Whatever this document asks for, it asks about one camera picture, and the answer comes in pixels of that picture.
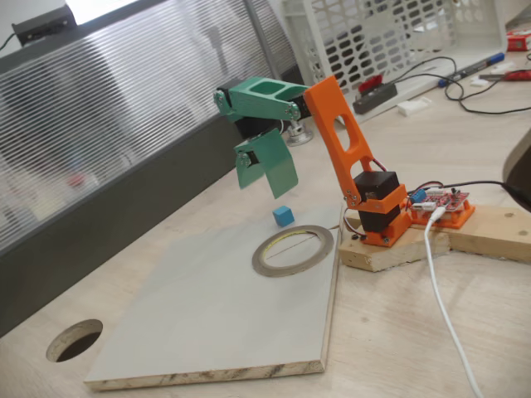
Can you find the orange circuit board holder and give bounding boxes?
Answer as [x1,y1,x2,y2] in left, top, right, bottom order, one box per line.
[408,198,476,230]

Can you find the blue capped marker pen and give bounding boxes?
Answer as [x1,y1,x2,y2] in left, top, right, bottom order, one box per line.
[437,51,506,88]

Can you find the grey ring of tape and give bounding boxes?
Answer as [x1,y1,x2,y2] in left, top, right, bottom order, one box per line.
[251,225,335,278]

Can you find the white plastic printed part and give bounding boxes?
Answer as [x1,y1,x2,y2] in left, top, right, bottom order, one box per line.
[397,95,432,116]

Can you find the servo wire bundle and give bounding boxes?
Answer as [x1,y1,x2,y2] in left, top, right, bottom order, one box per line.
[339,205,368,241]

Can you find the translucent ribbed desk partition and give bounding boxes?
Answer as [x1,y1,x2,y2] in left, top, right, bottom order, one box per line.
[0,0,306,337]

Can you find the black power cable with plug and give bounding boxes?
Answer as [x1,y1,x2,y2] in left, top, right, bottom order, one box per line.
[443,180,531,204]

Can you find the silver pole with round foot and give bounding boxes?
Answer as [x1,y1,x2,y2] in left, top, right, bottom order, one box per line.
[242,0,315,147]

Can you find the small red box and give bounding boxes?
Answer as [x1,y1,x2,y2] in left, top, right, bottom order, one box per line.
[505,32,531,53]

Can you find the long wooden plank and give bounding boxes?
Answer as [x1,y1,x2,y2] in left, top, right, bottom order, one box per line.
[446,201,531,263]

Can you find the grey chipboard panel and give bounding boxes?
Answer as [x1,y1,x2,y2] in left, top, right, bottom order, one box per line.
[84,201,343,393]

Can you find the red handled pliers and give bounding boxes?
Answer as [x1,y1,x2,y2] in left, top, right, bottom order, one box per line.
[479,68,531,83]

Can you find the red circuit board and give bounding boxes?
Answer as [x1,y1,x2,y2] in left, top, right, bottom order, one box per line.
[408,187,472,216]

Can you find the black box device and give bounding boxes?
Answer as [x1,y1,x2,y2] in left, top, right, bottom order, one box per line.
[11,4,76,46]

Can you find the wooden base block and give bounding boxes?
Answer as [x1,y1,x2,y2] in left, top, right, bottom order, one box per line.
[338,209,453,274]

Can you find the white plastic crate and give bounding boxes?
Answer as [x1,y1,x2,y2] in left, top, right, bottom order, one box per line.
[281,0,509,125]

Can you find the black power strip red switch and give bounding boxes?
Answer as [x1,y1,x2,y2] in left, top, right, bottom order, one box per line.
[352,75,399,115]

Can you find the blue cube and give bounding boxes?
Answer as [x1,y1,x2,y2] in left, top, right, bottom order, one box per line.
[272,203,295,228]

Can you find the thin black cable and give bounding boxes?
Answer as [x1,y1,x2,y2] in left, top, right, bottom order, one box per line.
[383,56,531,115]

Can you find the white USB cable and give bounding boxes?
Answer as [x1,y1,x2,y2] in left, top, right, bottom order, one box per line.
[422,206,486,398]

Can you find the beige and black curved object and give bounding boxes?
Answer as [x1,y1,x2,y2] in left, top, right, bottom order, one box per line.
[501,128,531,208]

